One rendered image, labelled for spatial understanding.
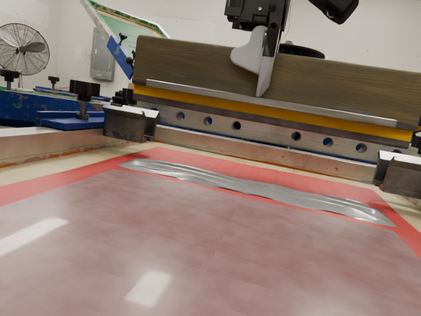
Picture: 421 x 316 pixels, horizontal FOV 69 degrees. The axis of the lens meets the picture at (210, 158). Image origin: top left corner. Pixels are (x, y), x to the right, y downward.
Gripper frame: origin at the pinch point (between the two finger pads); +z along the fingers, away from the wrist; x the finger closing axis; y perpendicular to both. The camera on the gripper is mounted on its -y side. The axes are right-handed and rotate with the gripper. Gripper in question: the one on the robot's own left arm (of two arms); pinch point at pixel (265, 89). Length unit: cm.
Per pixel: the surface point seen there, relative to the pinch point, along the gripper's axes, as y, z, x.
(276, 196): -4.3, 13.1, 8.0
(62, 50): 369, -40, -416
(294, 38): 0, -102, -415
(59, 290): 6.3, 13.6, 33.6
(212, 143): 9.8, 11.6, -16.9
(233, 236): -1.0, 13.5, 21.9
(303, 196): -7.8, 13.0, 5.6
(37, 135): 25.2, 10.4, 14.5
